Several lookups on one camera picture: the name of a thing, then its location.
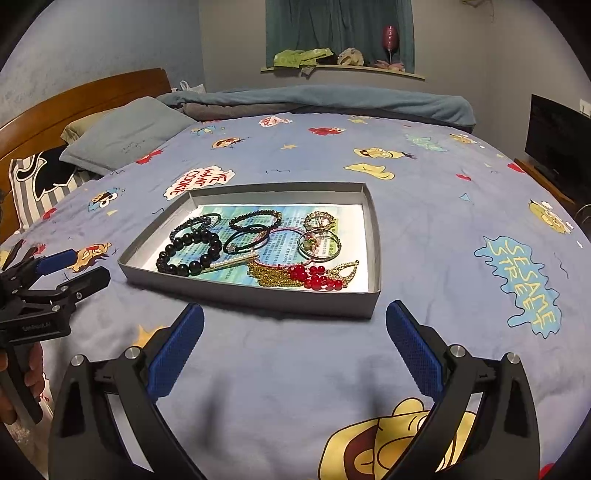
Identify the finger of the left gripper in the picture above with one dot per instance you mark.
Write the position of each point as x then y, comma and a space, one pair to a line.
58, 261
86, 284

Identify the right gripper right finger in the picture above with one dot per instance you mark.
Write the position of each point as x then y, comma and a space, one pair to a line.
503, 442

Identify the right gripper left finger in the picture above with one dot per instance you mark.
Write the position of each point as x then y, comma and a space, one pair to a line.
84, 440

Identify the pearl bar hair clip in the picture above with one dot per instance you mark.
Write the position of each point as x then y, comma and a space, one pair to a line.
232, 262

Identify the left hand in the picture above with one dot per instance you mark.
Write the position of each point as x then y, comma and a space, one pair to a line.
26, 406

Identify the striped black white pillow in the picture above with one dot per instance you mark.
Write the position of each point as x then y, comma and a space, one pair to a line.
39, 182

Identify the olive green pillow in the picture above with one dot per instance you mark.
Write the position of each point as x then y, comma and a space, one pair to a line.
77, 128

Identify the wooden headboard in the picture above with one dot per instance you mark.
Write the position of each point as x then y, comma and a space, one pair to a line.
39, 128

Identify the grey-blue pillow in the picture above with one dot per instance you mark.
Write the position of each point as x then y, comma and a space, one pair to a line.
125, 135

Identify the cartoon print blue bedsheet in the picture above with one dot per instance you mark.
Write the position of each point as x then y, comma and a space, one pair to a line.
471, 244

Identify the white plastic bag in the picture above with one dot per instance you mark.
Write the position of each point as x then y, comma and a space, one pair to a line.
185, 86

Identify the grey shallow box tray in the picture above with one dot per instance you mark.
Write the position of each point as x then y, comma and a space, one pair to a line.
334, 304

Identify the blue printed paper liner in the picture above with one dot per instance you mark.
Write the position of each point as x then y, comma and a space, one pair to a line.
316, 247

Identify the wooden tv stand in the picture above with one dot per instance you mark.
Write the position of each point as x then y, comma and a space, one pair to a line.
575, 209

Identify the black television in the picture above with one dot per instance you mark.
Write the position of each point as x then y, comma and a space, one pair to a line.
558, 138

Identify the green cloth on sill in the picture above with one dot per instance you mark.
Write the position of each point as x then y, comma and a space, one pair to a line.
301, 58

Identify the rolled blue grey blanket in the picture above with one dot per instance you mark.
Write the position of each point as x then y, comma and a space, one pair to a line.
446, 110

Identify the teal curtain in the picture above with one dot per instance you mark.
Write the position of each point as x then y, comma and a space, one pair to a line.
337, 25

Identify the beige cloth on sill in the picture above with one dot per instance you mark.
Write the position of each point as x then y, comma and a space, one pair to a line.
351, 57

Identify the wooden window sill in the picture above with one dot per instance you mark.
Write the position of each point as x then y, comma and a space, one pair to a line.
308, 71

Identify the pink plush on sill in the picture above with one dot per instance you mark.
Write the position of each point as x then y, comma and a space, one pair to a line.
385, 65

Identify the pink balloon on stand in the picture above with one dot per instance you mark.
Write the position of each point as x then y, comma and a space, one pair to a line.
390, 41

